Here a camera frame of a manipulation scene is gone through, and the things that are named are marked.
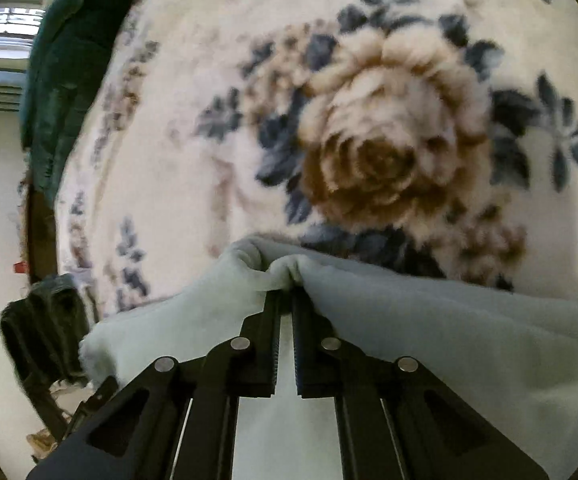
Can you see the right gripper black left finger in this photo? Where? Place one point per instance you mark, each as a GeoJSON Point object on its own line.
{"type": "Point", "coordinates": [175, 420]}

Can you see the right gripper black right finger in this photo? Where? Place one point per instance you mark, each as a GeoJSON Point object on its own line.
{"type": "Point", "coordinates": [396, 420]}

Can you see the light green fleece pants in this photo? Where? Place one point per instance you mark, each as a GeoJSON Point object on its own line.
{"type": "Point", "coordinates": [513, 358]}

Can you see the folded dark teal garment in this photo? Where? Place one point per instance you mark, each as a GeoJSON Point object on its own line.
{"type": "Point", "coordinates": [42, 333]}

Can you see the floral bed blanket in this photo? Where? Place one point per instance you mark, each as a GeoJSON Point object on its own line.
{"type": "Point", "coordinates": [433, 138]}

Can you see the dark teal pillow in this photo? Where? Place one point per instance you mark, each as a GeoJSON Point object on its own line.
{"type": "Point", "coordinates": [68, 60]}

